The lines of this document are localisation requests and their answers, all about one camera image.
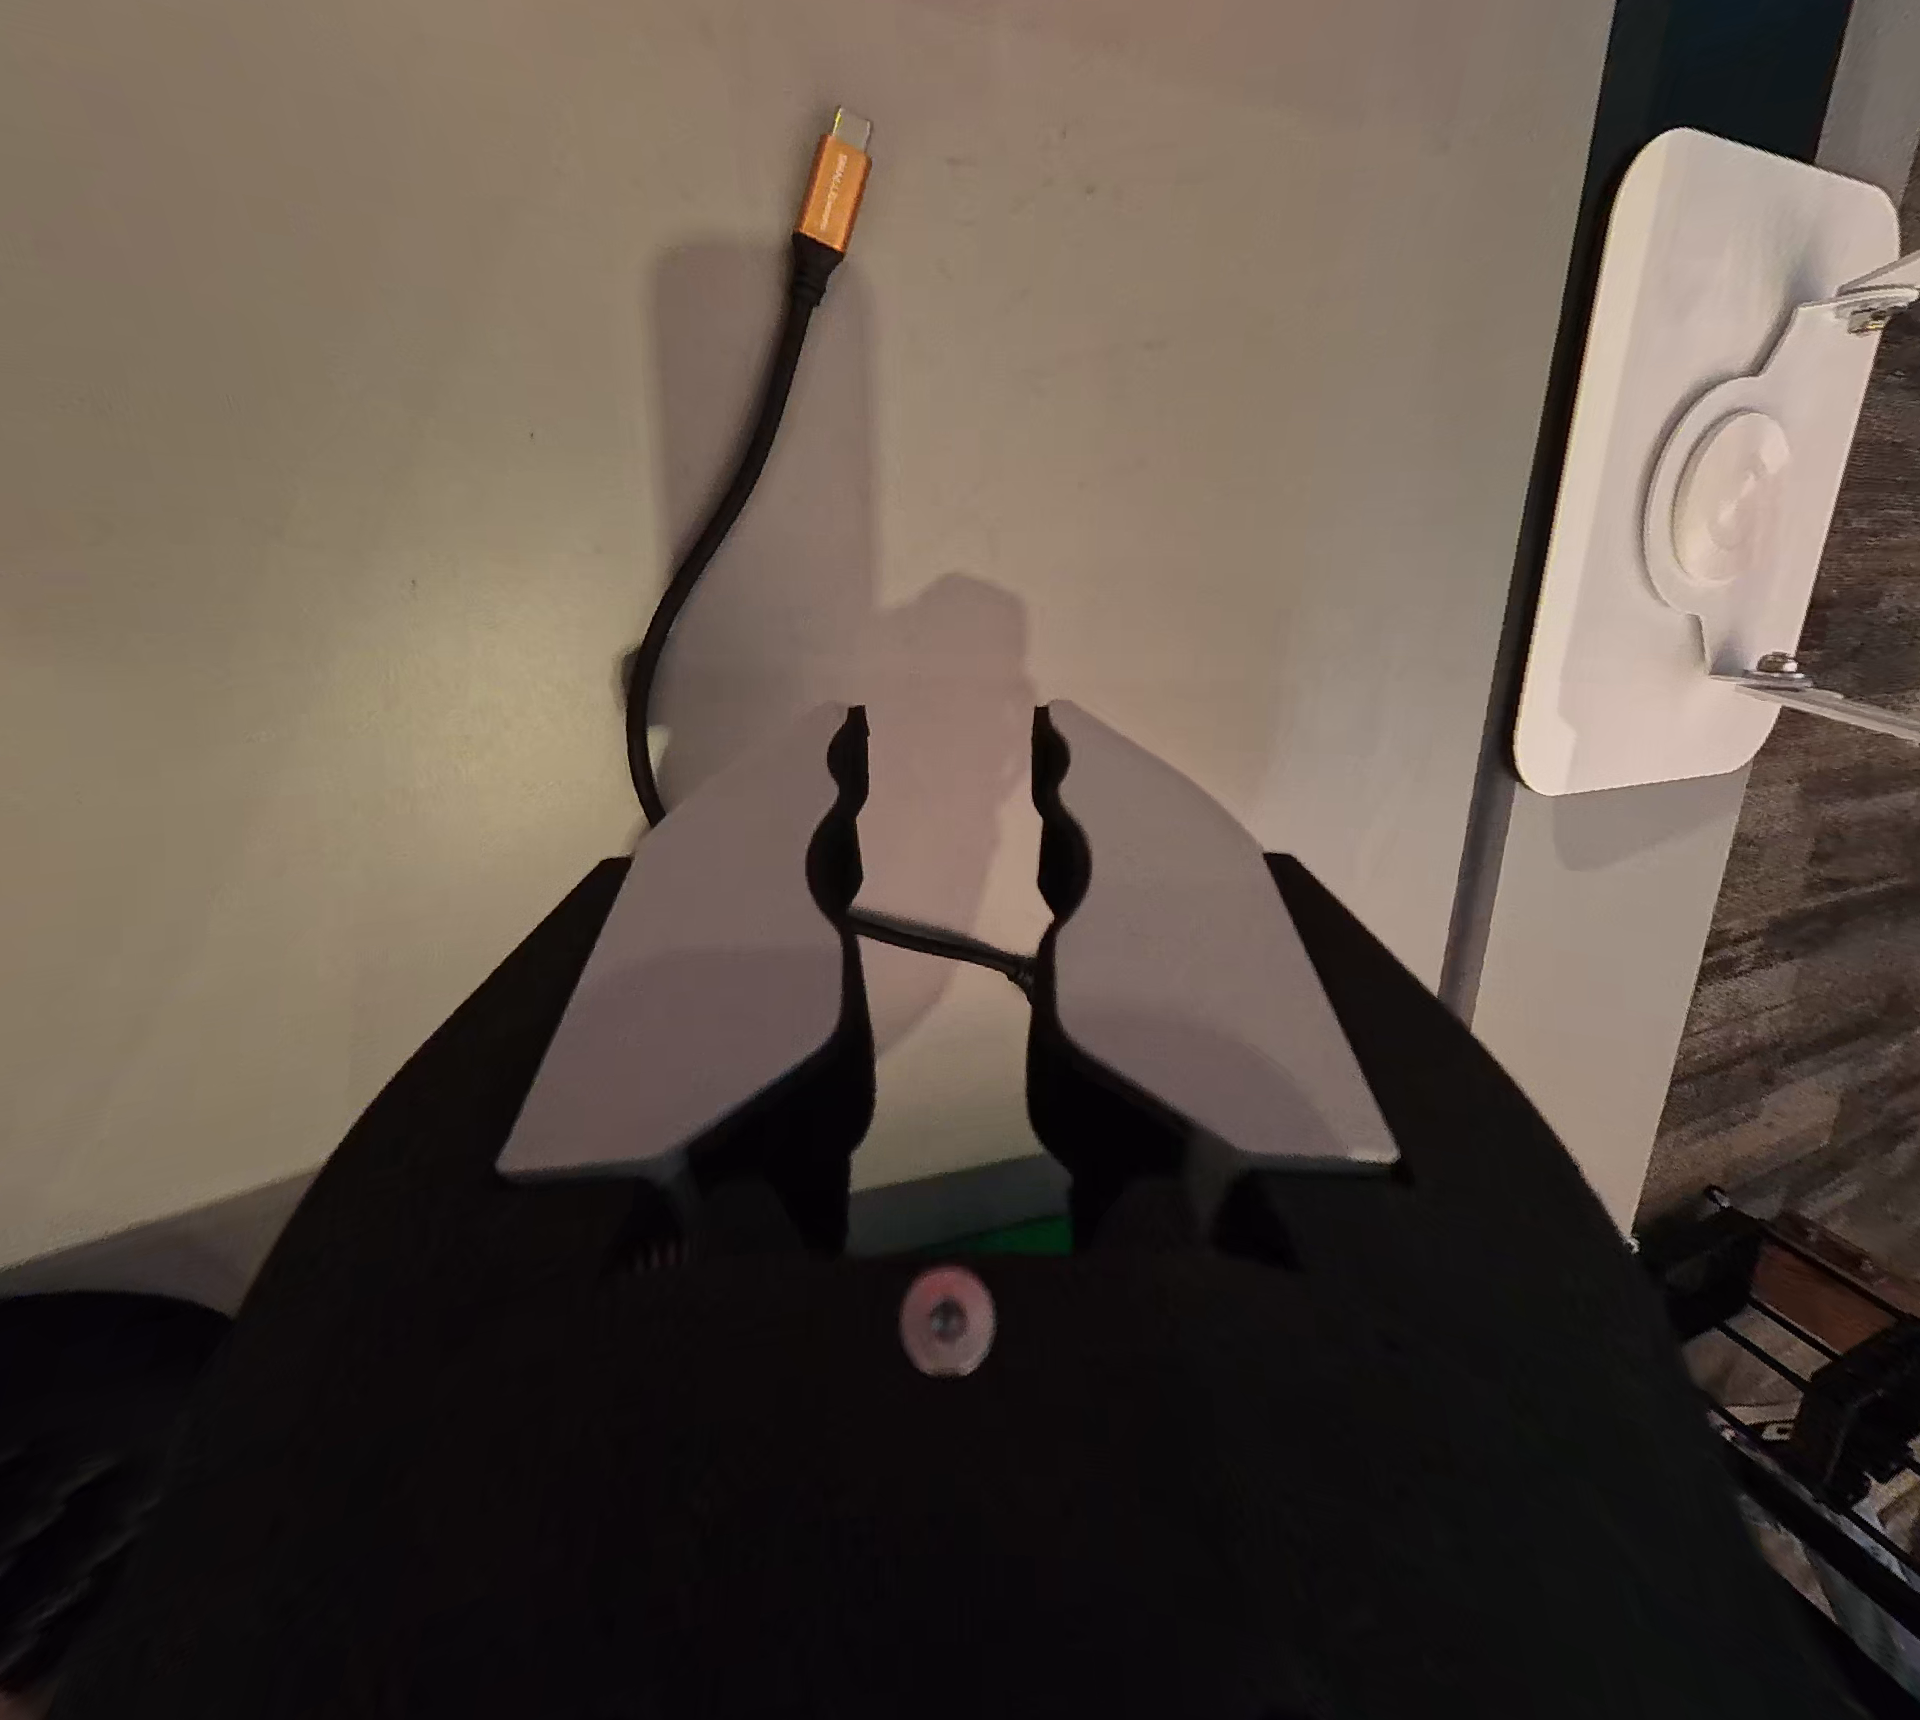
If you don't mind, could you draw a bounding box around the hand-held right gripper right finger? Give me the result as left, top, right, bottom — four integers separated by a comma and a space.
1023, 697, 1407, 1244

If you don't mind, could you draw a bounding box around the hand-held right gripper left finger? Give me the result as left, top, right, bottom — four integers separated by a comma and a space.
494, 701, 877, 1253

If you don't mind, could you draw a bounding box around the black usb-c cable orange plug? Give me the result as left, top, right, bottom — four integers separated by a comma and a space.
622, 105, 1041, 997

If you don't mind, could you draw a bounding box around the black quilted pad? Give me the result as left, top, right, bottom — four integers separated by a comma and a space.
0, 1291, 229, 1720

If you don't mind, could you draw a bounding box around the black wire rack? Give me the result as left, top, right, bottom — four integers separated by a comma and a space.
1634, 1188, 1920, 1710

